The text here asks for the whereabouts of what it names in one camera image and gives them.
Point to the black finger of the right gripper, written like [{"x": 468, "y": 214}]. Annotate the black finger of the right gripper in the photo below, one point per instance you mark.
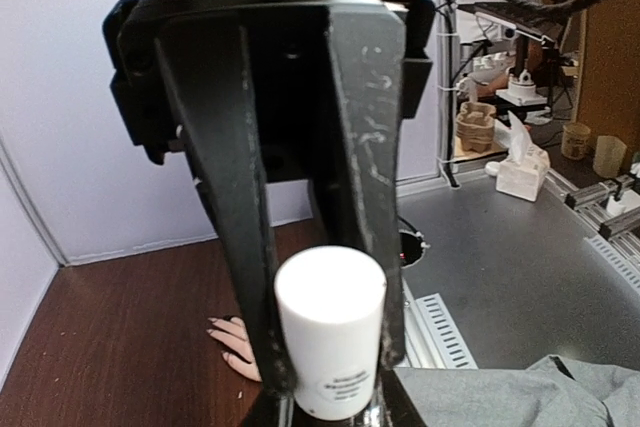
[
  {"x": 207, "y": 76},
  {"x": 366, "y": 44}
]

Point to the white capped nail polish bottle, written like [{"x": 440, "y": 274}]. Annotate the white capped nail polish bottle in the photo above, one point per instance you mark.
[{"x": 373, "y": 415}]

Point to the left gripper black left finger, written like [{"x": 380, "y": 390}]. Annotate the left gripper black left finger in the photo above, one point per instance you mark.
[{"x": 270, "y": 410}]

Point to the white cap with black brush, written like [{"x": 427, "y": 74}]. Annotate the white cap with black brush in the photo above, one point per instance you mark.
[{"x": 330, "y": 301}]

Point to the aluminium corner post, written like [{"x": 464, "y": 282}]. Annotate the aluminium corner post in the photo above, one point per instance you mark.
[
  {"x": 29, "y": 207},
  {"x": 446, "y": 42}
]

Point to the right aluminium corner post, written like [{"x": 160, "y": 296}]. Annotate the right aluminium corner post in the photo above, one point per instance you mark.
[{"x": 446, "y": 42}]

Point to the right round controller board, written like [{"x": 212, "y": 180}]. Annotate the right round controller board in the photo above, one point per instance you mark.
[{"x": 413, "y": 247}]

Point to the left aluminium corner post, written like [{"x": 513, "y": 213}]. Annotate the left aluminium corner post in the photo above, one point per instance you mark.
[{"x": 29, "y": 207}]

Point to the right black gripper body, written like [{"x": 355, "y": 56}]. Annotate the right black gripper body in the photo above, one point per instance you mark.
[{"x": 284, "y": 39}]

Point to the white tissue box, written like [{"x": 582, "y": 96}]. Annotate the white tissue box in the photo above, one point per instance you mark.
[{"x": 524, "y": 170}]

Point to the person's bare hand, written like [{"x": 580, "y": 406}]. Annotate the person's bare hand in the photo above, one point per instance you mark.
[{"x": 231, "y": 334}]

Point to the grey sleeved forearm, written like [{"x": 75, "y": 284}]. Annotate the grey sleeved forearm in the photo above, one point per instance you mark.
[{"x": 554, "y": 391}]

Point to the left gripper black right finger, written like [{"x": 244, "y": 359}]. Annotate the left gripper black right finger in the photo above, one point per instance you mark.
[{"x": 398, "y": 410}]

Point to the aluminium front frame rail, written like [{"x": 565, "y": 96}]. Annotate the aluminium front frame rail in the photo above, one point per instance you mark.
[{"x": 511, "y": 281}]

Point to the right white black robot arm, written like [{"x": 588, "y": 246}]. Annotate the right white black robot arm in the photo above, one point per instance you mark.
[{"x": 316, "y": 157}]

